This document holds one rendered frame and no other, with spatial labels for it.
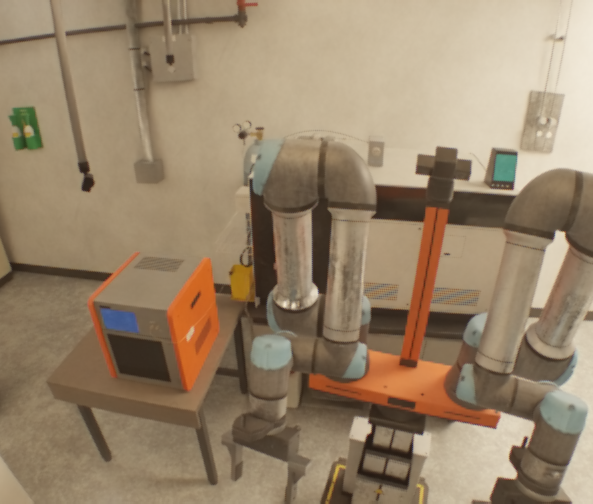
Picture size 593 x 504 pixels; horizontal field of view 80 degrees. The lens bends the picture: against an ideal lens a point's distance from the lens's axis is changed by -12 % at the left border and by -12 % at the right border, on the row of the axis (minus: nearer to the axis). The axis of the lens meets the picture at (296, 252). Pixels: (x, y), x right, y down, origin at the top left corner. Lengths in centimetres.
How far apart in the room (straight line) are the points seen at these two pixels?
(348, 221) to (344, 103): 207
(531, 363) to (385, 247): 100
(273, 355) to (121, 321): 97
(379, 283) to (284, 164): 125
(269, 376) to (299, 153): 42
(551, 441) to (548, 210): 39
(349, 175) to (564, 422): 57
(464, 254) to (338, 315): 119
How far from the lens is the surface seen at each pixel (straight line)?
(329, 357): 83
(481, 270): 197
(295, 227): 85
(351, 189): 76
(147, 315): 154
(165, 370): 170
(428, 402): 112
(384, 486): 145
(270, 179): 78
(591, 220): 79
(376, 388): 112
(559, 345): 100
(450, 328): 209
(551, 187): 78
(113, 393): 184
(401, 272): 191
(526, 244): 78
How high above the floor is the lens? 197
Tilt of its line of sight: 28 degrees down
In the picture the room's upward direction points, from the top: straight up
